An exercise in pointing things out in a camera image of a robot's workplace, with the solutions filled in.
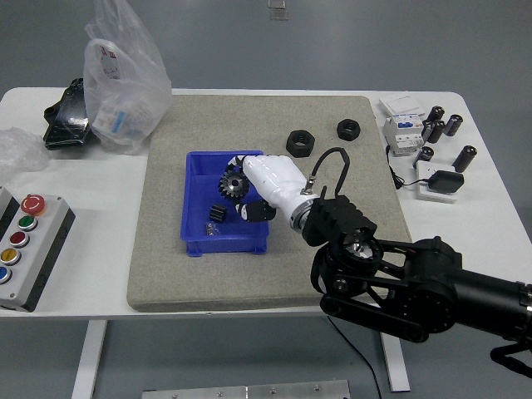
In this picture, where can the white circuit breaker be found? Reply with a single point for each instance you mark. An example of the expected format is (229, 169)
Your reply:
(401, 137)

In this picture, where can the large black hex nut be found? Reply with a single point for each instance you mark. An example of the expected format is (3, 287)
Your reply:
(293, 147)

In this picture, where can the clear floor fixture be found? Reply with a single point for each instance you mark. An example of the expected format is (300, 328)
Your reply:
(278, 10)

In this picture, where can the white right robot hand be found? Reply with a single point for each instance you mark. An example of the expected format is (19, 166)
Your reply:
(278, 178)

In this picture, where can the translucent white plastic bag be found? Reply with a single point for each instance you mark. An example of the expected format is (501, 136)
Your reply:
(124, 75)

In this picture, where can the black part in clear wrap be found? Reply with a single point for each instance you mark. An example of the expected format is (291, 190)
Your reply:
(66, 120)

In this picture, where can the white table leg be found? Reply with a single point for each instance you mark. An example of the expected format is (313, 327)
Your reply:
(89, 357)
(397, 365)

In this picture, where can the small metal screws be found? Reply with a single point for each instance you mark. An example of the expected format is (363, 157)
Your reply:
(211, 230)

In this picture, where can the small black hex nut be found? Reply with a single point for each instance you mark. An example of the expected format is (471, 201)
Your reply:
(343, 134)

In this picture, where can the grey-brown felt mat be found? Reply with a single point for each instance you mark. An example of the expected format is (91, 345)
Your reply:
(249, 282)

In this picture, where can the white box with blue print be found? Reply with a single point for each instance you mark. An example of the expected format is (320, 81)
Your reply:
(109, 119)

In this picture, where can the black power adapter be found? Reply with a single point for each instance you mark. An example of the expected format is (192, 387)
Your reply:
(446, 181)

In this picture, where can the black bevel gear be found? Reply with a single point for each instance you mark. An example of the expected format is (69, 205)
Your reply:
(225, 190)

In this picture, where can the black cylindrical capacitor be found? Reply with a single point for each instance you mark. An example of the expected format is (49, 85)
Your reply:
(454, 124)
(436, 114)
(437, 133)
(426, 131)
(424, 157)
(464, 159)

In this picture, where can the crumpled clear plastic film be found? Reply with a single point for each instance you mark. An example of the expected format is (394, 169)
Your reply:
(18, 151)

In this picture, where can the grey push-button control box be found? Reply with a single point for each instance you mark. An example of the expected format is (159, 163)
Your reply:
(45, 249)

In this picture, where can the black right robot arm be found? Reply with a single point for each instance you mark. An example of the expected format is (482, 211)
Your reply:
(415, 282)

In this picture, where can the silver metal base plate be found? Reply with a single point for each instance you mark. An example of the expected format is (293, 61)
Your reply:
(249, 391)

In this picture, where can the white paper leaflet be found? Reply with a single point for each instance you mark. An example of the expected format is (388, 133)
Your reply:
(401, 104)

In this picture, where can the blue plastic bin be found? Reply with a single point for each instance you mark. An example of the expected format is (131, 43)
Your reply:
(199, 195)

